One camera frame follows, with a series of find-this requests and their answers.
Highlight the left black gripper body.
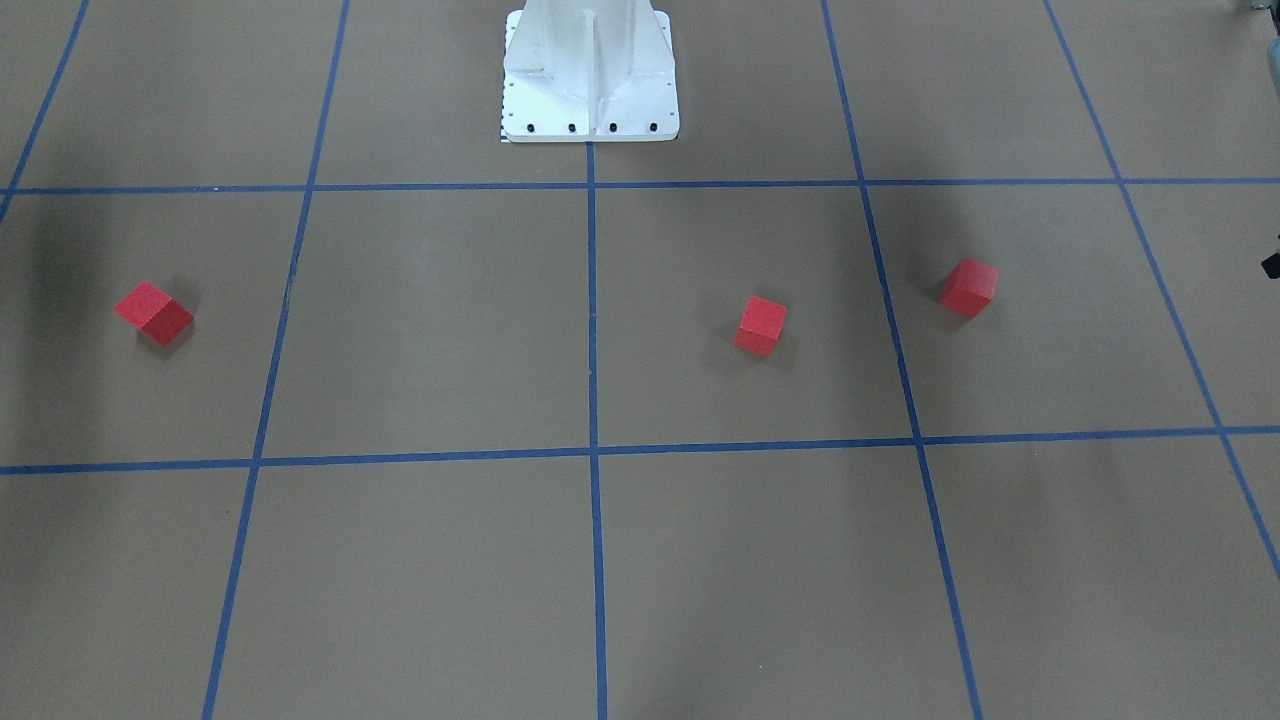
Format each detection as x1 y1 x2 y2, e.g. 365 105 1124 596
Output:
1261 252 1280 279

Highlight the red block start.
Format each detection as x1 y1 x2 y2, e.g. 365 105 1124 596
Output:
732 296 788 357
940 258 1000 318

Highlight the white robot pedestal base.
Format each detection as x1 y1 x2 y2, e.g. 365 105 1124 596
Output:
500 1 681 143

